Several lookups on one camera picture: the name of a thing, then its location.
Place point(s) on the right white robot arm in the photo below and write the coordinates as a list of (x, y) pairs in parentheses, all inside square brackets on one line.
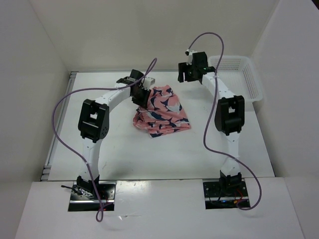
[(229, 114)]

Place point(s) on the white plastic basket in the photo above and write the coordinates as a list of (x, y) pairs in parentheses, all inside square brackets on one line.
[(239, 76)]

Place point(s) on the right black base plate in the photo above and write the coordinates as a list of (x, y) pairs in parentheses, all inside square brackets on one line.
[(217, 198)]

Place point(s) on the pink navy patterned shorts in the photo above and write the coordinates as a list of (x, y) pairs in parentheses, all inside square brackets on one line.
[(164, 113)]

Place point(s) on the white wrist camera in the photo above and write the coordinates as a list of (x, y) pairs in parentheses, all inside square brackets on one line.
[(148, 82), (189, 53)]

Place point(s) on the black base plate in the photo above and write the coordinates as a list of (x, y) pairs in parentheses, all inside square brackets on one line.
[(84, 202), (217, 198)]

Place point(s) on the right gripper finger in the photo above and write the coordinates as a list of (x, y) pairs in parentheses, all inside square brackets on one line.
[(182, 67), (180, 77)]

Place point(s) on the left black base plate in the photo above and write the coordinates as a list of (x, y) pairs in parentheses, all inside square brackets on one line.
[(84, 202)]

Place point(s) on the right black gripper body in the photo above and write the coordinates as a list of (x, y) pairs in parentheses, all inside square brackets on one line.
[(189, 76)]

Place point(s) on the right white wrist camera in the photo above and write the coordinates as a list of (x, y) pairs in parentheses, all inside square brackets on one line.
[(189, 53)]

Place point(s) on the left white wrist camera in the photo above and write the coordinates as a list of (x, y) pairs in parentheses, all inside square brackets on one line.
[(148, 82)]

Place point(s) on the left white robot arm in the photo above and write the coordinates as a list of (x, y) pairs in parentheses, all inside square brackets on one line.
[(94, 124)]

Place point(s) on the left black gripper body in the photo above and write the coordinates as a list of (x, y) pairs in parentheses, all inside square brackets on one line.
[(141, 96)]

